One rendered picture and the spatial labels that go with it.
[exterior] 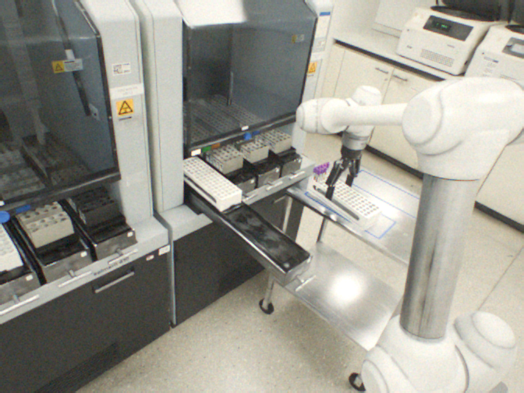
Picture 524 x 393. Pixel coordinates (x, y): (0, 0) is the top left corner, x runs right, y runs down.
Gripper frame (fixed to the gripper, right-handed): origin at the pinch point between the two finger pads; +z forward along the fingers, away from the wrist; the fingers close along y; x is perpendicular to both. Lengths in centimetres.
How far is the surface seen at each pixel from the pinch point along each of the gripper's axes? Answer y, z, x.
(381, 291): 29, 59, -23
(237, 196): -35.0, 2.3, 19.6
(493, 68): 192, -15, 26
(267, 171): -8.7, 7.0, 31.6
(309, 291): -1, 59, -2
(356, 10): 210, -20, 164
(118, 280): -80, 25, 26
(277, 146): 2.9, 1.4, 39.6
